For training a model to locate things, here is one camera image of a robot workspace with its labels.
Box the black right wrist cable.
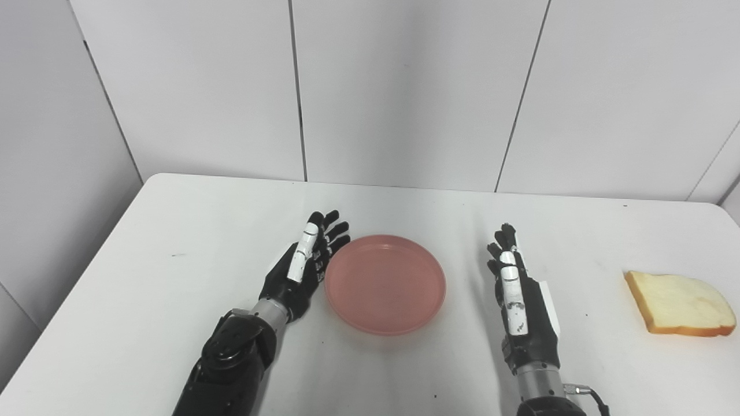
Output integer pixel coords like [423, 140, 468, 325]
[563, 383, 611, 416]

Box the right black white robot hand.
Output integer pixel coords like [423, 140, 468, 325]
[486, 222, 561, 376]

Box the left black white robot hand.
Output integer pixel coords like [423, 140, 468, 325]
[258, 210, 352, 322]

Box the pink round plate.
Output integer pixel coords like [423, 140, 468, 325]
[324, 234, 447, 336]

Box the slice of white bread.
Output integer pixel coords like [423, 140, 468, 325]
[623, 270, 737, 338]

